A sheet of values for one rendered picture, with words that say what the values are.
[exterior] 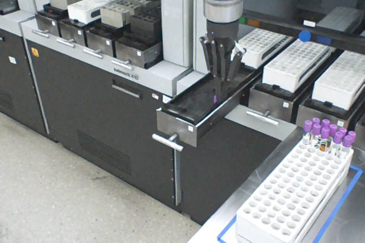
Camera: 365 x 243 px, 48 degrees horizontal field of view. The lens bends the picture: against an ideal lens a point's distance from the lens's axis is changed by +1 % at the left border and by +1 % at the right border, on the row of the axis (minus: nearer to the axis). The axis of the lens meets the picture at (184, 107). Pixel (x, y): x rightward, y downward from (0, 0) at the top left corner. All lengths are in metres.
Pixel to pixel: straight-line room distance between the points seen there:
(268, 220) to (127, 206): 1.28
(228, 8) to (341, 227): 0.49
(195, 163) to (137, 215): 0.49
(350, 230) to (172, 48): 0.88
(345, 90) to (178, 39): 0.59
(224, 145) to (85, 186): 0.91
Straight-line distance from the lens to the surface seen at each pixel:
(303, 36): 1.15
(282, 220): 0.76
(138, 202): 1.98
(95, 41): 1.61
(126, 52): 1.50
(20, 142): 2.47
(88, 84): 1.76
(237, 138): 1.35
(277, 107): 1.21
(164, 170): 1.69
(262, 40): 1.38
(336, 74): 1.24
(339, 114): 1.15
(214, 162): 1.47
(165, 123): 1.12
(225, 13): 0.91
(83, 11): 1.66
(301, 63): 1.26
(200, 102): 1.15
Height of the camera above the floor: 1.44
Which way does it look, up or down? 34 degrees down
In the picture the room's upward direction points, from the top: 1 degrees counter-clockwise
